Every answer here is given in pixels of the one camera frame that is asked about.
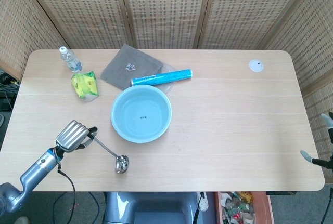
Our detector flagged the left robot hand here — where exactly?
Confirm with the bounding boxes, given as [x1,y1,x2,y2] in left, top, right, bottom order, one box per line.
[55,120,99,153]

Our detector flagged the grey plastic bin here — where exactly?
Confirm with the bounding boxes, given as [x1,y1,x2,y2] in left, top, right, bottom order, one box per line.
[104,191,212,224]

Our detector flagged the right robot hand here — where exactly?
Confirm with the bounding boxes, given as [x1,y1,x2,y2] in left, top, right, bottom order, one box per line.
[300,113,333,169]

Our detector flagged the grey cloth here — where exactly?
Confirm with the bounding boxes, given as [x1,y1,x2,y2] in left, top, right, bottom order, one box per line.
[99,43,164,91]

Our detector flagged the yellow green snack bag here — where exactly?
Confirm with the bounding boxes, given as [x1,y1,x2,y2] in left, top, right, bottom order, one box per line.
[71,70,100,102]

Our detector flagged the blue cling film roll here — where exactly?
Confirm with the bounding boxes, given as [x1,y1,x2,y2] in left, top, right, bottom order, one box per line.
[130,69,194,87]

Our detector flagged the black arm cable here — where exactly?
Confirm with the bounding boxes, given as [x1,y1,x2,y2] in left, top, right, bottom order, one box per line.
[52,148,77,224]

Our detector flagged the clear plastic water bottle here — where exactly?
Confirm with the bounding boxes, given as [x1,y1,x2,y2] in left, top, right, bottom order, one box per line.
[59,46,83,73]

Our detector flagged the white round cable grommet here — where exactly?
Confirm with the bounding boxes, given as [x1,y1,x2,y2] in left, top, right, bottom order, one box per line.
[248,59,264,73]

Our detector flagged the woven bamboo folding screen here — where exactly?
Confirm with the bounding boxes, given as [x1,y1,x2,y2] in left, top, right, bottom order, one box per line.
[0,0,333,173]

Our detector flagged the orange box of trash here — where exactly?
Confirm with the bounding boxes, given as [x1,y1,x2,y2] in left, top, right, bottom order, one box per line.
[214,191,274,224]

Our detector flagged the metal ladle black handle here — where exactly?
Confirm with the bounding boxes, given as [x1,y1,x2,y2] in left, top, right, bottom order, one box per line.
[88,133,130,175]

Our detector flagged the black floor cable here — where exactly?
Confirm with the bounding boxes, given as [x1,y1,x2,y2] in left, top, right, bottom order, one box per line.
[52,191,108,224]

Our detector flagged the white tool with black handle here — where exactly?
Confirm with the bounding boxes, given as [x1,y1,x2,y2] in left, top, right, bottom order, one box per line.
[193,191,209,224]

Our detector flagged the light blue plastic basin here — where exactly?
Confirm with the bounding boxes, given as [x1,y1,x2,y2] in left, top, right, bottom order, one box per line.
[110,84,173,144]

